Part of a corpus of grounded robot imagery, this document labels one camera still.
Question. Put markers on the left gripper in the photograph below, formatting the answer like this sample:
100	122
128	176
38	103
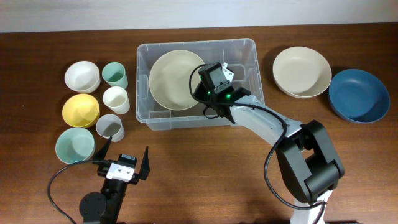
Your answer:
144	170

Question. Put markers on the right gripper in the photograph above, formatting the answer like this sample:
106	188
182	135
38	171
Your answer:
198	89

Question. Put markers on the beige large bowl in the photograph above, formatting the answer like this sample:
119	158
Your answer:
171	77
301	72

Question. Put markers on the dark blue large bowl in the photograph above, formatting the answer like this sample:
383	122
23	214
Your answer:
358	96

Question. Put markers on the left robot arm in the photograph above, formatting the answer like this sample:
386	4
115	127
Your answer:
104	206

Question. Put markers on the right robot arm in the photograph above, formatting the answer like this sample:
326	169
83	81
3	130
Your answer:
309	164

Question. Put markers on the clear plastic storage container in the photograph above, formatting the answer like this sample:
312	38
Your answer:
239	54

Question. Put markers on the grey cup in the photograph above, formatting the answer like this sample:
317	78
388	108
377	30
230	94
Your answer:
110	126

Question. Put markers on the mint green small bowl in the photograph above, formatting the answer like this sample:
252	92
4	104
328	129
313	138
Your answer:
75	145

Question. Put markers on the cream white cup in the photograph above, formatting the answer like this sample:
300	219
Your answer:
116	98

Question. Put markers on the yellow small bowl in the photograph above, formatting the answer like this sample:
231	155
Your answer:
81	111

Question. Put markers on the mint green cup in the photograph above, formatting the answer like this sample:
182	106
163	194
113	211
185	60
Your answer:
115	74

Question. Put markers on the white small bowl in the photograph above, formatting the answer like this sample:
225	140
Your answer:
83	77

